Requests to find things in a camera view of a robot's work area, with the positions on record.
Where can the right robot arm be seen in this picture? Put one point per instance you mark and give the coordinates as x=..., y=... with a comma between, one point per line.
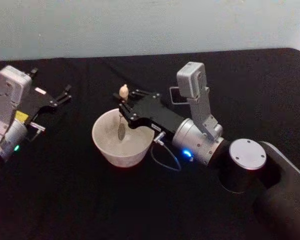
x=196, y=140

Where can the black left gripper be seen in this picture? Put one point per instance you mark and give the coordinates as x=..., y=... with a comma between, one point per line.
x=41, y=100

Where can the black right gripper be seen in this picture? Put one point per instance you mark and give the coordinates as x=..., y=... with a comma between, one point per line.
x=152, y=112

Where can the metal stirrer with wooden knob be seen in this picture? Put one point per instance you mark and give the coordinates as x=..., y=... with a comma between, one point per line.
x=123, y=91

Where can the white bowl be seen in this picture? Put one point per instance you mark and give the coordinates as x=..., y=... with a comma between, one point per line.
x=122, y=147

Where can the black table cloth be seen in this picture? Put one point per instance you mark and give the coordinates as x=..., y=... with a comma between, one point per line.
x=65, y=190

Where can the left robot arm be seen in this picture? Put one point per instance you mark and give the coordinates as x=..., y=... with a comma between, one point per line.
x=8, y=131

